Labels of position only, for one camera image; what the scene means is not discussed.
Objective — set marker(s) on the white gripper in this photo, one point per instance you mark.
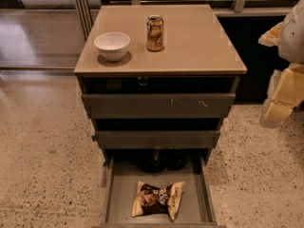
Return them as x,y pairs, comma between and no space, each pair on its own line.
293,37

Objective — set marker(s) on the grey middle drawer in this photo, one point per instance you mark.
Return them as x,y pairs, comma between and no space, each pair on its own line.
157,139

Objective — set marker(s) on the grey drawer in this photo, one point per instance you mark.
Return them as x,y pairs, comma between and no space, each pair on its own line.
157,139
158,105
196,209

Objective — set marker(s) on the brown chip bag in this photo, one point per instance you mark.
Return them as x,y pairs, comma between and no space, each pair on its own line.
154,200

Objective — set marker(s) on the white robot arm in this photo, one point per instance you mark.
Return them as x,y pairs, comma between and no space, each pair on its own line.
286,88

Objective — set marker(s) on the white ceramic bowl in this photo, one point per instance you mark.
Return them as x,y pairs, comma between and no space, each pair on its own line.
113,46

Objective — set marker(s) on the gold soda can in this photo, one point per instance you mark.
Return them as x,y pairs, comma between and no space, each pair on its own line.
154,32

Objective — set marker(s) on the grey drawer cabinet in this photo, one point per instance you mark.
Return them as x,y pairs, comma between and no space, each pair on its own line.
197,57

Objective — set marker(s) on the grey top drawer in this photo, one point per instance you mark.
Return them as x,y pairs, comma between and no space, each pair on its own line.
158,105

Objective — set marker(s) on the grey bottom drawer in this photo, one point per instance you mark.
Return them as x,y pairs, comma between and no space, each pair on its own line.
196,209

